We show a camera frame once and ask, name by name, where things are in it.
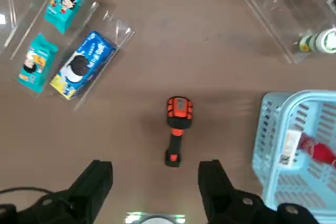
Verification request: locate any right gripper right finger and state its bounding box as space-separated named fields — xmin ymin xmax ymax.
xmin=198 ymin=159 xmax=320 ymax=224

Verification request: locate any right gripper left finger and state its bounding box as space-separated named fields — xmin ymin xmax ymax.
xmin=0 ymin=159 xmax=113 ymax=224

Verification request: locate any orange black barcode scanner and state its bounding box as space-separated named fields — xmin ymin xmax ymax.
xmin=164 ymin=96 xmax=194 ymax=168

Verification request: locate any red Coca-Cola bottle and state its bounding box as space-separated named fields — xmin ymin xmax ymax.
xmin=298 ymin=132 xmax=336 ymax=170

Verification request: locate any light blue shopping basket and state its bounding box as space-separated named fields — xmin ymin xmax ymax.
xmin=251 ymin=89 xmax=336 ymax=219

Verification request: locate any blue Oreo cookie box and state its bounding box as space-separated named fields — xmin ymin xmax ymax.
xmin=49 ymin=30 xmax=118 ymax=101

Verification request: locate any teal snack packet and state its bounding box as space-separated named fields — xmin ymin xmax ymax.
xmin=17 ymin=34 xmax=59 ymax=94
xmin=43 ymin=0 xmax=95 ymax=35

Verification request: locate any clear acrylic tiered snack shelf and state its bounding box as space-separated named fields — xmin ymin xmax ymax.
xmin=0 ymin=0 xmax=136 ymax=112

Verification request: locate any white bottle green lid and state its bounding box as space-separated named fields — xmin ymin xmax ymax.
xmin=299 ymin=28 xmax=336 ymax=55

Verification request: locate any clear acrylic tiered bottle shelf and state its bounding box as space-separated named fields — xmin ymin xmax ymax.
xmin=244 ymin=0 xmax=336 ymax=65

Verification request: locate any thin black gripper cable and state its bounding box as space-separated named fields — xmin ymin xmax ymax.
xmin=0 ymin=186 xmax=50 ymax=197

